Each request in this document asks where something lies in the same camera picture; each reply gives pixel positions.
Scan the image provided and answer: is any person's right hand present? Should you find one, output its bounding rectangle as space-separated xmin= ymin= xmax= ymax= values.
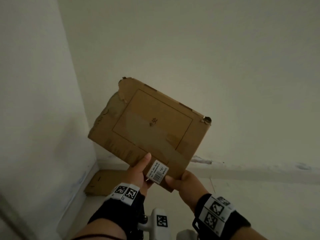
xmin=165 ymin=170 xmax=209 ymax=213

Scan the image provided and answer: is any person's left hand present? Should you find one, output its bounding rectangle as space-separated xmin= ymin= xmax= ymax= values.
xmin=124 ymin=153 xmax=154 ymax=190

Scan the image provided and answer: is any brown cardboard box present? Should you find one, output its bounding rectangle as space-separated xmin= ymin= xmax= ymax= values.
xmin=88 ymin=77 xmax=212 ymax=193

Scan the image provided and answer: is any person's left forearm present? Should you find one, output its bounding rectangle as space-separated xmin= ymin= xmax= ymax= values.
xmin=72 ymin=218 xmax=133 ymax=240

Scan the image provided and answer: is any person's right forearm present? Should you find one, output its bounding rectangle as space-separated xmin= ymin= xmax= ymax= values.
xmin=225 ymin=226 xmax=270 ymax=240

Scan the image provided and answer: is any flat brown cardboard sheet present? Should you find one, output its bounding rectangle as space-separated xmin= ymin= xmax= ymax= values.
xmin=84 ymin=169 xmax=131 ymax=197

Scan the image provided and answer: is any white device with marker tag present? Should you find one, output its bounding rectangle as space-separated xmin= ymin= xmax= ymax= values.
xmin=137 ymin=208 xmax=171 ymax=240

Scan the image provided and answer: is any black left wristband with markers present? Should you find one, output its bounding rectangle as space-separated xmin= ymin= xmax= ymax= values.
xmin=87 ymin=182 xmax=146 ymax=232

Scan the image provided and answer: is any black wristband with markers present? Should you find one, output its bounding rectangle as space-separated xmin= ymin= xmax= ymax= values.
xmin=87 ymin=182 xmax=146 ymax=232
xmin=192 ymin=193 xmax=251 ymax=237

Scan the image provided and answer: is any white rounded device part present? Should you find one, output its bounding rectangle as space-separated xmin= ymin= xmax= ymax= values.
xmin=176 ymin=229 xmax=198 ymax=240

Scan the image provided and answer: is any black right wristband with markers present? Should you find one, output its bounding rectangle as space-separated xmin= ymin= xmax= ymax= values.
xmin=192 ymin=193 xmax=251 ymax=237

